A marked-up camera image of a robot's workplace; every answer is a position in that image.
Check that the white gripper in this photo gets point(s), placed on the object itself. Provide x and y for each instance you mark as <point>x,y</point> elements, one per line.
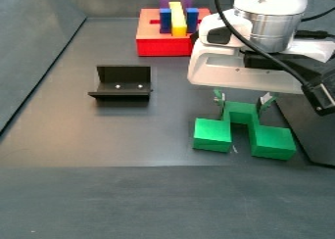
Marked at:
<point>222,62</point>

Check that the green stepped block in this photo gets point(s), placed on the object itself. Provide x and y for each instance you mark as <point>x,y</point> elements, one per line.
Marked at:
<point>269,142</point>

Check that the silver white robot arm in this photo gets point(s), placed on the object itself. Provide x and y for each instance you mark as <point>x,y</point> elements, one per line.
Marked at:
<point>273,8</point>

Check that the red board base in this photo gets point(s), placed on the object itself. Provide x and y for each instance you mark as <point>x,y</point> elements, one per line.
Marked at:
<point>157,44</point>

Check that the black metal angle fixture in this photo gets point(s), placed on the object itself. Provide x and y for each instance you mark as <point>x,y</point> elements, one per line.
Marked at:
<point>122,82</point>

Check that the yellow block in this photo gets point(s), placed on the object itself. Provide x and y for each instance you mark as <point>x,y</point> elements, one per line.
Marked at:
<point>177,20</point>

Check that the blue block right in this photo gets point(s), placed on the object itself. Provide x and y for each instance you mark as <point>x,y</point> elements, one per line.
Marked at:
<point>190,19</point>

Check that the blue block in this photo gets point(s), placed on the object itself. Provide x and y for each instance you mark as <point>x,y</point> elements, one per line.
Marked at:
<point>164,20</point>
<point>190,19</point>

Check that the blue block left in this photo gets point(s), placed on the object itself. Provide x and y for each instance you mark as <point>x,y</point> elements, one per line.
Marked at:
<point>164,20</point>

